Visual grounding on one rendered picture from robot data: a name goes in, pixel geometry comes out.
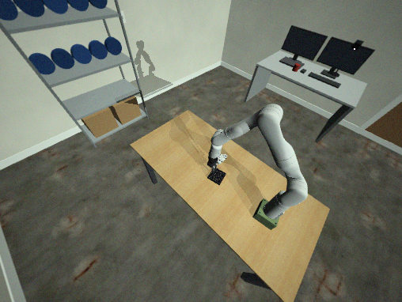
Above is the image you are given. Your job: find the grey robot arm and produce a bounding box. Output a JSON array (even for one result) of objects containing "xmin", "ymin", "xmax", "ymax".
[{"xmin": 210, "ymin": 104, "xmax": 308, "ymax": 219}]

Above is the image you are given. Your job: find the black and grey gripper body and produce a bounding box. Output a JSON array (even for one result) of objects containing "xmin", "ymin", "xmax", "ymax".
[{"xmin": 207, "ymin": 151, "xmax": 227, "ymax": 168}]

